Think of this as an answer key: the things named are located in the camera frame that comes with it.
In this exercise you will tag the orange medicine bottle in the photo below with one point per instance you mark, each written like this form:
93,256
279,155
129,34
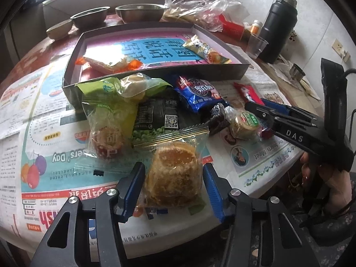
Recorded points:
256,27

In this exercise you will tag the red snack packet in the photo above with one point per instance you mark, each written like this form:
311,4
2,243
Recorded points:
246,91

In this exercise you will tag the red box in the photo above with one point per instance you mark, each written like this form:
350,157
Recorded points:
232,26

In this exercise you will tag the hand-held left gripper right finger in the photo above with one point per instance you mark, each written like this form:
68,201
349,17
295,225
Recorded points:
212,193

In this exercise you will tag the wall socket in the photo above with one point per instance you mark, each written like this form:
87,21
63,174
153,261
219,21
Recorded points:
340,48

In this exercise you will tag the ceramic bowl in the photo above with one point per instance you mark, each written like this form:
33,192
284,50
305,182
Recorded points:
59,30

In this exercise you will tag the green bread packet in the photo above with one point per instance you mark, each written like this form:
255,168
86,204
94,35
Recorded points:
136,84

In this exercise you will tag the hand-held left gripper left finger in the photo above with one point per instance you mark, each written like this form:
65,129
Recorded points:
133,190

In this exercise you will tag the large steel bowl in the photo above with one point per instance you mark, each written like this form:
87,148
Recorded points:
141,12

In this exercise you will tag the spotted small ornament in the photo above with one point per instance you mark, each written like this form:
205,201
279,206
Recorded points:
292,36

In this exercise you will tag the black thermos flask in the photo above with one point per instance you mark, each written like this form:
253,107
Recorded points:
278,30

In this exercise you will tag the folded colourful newspaper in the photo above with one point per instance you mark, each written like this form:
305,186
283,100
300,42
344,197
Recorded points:
33,100

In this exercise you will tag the crumpled white paper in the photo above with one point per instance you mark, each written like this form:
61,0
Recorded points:
281,66

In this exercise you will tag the dark cardboard box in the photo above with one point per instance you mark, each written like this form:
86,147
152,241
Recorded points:
194,73

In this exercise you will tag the orange-ended cracker packet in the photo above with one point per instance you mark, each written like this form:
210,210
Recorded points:
105,64

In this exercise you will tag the muffin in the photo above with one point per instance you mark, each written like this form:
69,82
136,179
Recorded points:
108,141

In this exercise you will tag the yellow snack packet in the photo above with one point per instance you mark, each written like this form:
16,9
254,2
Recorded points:
203,48

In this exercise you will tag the white cabinet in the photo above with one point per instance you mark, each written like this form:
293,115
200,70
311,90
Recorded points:
25,30

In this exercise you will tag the clear plastic bag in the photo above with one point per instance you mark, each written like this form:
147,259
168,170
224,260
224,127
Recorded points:
200,5

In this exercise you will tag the small round cake green label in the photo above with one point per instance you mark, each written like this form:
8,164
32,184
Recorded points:
244,123

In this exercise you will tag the small steel cup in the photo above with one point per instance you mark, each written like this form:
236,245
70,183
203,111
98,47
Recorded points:
297,72

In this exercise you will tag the black pea snack packet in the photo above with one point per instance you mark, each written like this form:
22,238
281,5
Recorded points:
155,116

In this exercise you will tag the person's right hand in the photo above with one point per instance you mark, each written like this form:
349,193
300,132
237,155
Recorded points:
331,180

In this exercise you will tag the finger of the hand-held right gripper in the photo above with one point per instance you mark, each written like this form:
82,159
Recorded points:
289,132
274,106

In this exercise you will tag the golden pastry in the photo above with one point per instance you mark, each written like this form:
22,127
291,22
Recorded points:
172,172

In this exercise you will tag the blue cookie packet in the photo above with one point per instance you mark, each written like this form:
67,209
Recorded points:
197,91

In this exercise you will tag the large colourful newspaper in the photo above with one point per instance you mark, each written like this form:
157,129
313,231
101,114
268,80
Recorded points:
50,189

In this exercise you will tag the small dark cookie packet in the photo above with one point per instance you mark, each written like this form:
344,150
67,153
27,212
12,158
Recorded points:
218,119

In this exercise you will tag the clear plastic cup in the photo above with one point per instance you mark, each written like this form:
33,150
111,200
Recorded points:
256,46

